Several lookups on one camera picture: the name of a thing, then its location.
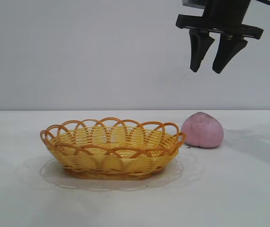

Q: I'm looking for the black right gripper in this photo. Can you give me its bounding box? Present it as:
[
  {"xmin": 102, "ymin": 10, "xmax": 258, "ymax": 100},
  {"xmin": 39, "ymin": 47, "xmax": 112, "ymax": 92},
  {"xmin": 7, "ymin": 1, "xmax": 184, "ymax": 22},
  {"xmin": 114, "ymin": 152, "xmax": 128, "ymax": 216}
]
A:
[{"xmin": 175, "ymin": 0, "xmax": 264, "ymax": 74}]

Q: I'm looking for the pink peach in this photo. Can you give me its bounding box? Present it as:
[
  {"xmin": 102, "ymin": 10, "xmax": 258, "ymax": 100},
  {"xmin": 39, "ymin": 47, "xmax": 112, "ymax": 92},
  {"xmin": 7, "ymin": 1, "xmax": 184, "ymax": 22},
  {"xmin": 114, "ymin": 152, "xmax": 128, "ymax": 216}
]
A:
[{"xmin": 180, "ymin": 111, "xmax": 225, "ymax": 149}]

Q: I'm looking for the yellow woven wicker basket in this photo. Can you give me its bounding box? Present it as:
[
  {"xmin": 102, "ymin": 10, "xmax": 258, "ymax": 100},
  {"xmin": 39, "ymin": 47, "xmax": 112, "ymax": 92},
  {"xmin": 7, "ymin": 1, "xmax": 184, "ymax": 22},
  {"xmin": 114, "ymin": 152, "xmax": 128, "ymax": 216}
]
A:
[{"xmin": 39, "ymin": 116, "xmax": 187, "ymax": 182}]

